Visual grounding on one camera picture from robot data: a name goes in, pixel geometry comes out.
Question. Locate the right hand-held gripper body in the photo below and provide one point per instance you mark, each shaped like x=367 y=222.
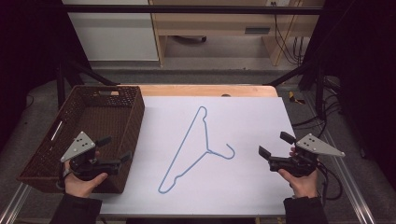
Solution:
x=306 y=155

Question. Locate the yellow and black tool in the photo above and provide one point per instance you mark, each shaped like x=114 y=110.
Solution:
x=294 y=98

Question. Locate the light wooden desk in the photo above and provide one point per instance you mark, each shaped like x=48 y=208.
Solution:
x=214 y=23

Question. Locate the person's left hand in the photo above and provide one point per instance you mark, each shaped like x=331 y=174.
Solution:
x=81 y=185

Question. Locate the black horizontal frame bar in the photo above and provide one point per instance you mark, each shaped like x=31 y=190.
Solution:
x=186 y=9

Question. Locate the brown wicker basket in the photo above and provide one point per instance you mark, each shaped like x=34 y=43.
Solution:
x=93 y=124

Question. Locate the person's right hand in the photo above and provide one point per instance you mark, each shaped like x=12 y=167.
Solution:
x=301 y=186

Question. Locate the aluminium rail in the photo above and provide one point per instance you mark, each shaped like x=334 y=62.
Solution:
x=351 y=186
x=14 y=203

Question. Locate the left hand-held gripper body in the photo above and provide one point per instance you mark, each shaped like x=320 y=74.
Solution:
x=81 y=146

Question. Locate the dark curtain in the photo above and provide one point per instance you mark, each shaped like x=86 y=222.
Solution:
x=25 y=46
x=361 y=62

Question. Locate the white paper sheet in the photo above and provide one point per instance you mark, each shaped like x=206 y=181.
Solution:
x=243 y=186

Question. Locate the black metal stand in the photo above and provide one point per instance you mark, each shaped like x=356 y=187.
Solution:
x=311 y=74
x=70 y=71

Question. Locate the white cabinet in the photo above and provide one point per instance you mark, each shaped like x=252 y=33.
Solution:
x=115 y=34

